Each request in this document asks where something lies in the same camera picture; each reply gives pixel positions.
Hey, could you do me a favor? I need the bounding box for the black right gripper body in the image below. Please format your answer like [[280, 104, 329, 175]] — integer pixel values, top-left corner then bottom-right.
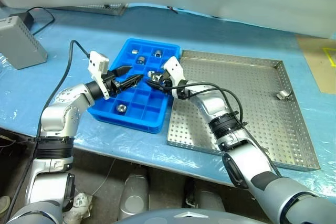
[[159, 69, 174, 91]]

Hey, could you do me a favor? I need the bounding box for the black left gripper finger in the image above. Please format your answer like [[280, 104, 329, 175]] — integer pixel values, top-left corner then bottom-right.
[[117, 73, 144, 90], [114, 65, 132, 77]]

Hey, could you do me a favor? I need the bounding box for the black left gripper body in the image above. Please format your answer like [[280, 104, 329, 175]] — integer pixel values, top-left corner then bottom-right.
[[101, 69, 124, 98]]

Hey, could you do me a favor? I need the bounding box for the blue plastic compartment tray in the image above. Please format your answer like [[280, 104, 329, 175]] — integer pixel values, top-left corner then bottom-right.
[[87, 38, 182, 134]]

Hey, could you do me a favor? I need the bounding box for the perforated steel tray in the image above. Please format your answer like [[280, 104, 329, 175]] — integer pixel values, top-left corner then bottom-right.
[[166, 49, 321, 172]]

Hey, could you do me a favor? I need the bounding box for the blue plastic table cover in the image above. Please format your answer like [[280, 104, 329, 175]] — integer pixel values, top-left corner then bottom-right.
[[0, 3, 336, 198]]

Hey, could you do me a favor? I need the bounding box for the flat perforated metal plate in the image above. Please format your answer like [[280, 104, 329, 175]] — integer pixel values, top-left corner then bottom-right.
[[56, 3, 129, 17]]

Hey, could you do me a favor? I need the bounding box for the grey perforated metal box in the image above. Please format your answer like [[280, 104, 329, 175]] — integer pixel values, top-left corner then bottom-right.
[[0, 15, 48, 70]]

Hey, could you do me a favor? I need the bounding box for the black power adapter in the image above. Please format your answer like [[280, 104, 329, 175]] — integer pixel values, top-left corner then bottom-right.
[[9, 11, 35, 29]]

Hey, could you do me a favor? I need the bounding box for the silver robot leg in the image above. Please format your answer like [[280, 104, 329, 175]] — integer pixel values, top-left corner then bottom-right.
[[119, 167, 150, 221], [186, 187, 226, 214]]

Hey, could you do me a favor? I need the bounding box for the small silver metal part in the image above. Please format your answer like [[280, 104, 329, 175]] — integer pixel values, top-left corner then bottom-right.
[[274, 90, 292, 101]]

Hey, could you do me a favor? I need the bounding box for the crumpled white cloth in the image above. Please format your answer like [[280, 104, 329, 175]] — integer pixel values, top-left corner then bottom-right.
[[62, 192, 94, 224]]

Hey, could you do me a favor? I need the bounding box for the grey robot torso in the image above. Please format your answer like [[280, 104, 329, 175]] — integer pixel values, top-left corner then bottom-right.
[[112, 208, 266, 224]]

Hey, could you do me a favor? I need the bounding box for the brown cardboard sheet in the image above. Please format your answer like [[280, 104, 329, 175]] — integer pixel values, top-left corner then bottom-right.
[[296, 34, 336, 93]]

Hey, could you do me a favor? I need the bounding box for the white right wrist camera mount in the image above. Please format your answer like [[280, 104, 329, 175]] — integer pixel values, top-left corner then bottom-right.
[[160, 56, 186, 86]]

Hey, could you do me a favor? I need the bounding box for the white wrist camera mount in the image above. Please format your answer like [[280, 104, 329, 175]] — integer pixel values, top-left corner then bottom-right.
[[88, 50, 111, 101], [160, 56, 186, 86]]

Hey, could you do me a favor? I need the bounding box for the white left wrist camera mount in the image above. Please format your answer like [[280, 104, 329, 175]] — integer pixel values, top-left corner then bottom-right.
[[88, 50, 111, 101]]

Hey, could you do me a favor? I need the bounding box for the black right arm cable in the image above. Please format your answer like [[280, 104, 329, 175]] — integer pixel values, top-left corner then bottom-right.
[[154, 82, 283, 177]]

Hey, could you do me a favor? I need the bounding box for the black adapter cable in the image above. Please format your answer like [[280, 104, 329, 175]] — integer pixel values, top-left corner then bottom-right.
[[26, 6, 56, 36]]

